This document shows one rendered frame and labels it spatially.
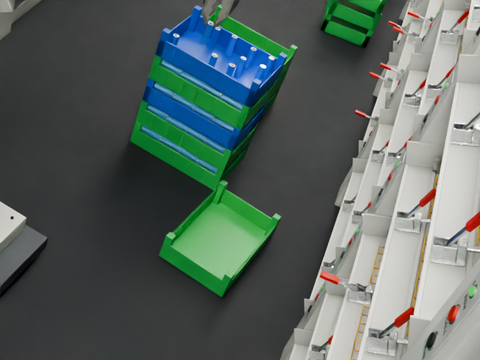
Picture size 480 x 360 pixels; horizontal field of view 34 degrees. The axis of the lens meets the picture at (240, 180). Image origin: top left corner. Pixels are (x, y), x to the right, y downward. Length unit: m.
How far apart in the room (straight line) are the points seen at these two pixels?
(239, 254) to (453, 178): 1.11
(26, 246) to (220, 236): 0.54
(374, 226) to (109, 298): 0.71
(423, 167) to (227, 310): 0.77
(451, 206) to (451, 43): 0.87
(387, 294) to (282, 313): 0.90
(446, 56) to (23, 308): 1.12
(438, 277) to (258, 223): 1.32
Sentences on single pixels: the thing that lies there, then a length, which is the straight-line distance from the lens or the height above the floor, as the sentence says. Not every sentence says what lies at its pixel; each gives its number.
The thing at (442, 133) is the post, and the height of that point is 0.80.
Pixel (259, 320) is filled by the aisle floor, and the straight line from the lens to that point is 2.02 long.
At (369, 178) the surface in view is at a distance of 2.01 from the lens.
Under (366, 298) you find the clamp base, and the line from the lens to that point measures 1.41.
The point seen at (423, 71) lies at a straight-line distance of 2.13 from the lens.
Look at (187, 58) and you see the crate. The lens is 2.11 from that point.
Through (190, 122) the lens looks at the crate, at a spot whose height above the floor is 0.18.
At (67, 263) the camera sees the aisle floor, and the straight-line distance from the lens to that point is 1.98.
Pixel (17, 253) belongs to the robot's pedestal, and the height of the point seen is 0.06.
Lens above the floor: 1.51
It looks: 40 degrees down
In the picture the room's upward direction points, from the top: 24 degrees clockwise
